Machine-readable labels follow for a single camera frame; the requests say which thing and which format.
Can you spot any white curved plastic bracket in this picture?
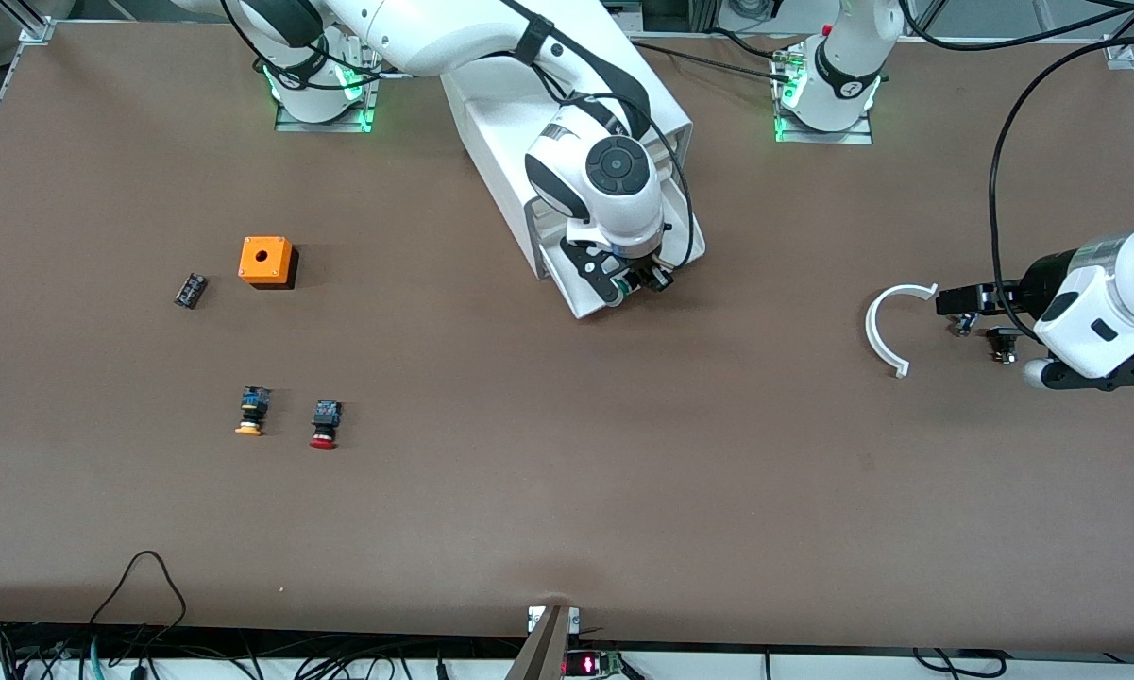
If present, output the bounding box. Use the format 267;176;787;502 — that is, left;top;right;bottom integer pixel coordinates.
865;282;939;379

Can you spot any thin black looped cable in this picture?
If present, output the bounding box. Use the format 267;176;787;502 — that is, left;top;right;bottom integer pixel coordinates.
90;551;188;629

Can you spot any orange button enclosure box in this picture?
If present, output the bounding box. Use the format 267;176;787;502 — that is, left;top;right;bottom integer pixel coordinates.
237;235;299;291

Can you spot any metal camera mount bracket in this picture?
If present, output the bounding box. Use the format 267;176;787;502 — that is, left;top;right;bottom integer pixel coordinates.
528;605;582;635

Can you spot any small black switch component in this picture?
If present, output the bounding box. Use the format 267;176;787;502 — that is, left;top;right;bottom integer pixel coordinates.
987;326;1027;366

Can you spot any small device with red display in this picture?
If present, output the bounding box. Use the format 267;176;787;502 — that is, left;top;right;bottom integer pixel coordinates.
567;650;624;679

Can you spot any tangled black cable bundle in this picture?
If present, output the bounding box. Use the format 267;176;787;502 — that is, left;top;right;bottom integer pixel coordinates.
0;621;530;680

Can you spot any black cable to arm base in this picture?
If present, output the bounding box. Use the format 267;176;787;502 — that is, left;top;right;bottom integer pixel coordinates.
628;40;794;81

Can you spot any red mushroom push button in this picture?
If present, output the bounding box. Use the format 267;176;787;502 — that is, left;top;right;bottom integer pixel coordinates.
308;399;344;451

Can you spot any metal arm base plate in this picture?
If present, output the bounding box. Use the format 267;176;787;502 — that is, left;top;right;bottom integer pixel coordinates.
274;80;379;133
774;57;874;145

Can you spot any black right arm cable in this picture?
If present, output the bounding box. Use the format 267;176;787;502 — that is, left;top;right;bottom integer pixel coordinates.
500;0;698;273

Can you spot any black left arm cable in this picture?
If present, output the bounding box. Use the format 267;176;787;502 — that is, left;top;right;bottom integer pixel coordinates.
990;0;1134;341

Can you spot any yellow mushroom push button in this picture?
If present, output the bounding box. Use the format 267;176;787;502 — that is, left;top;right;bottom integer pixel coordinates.
234;385;273;437

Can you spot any brown camera mount post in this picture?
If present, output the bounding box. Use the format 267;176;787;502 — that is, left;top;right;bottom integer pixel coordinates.
505;604;572;680

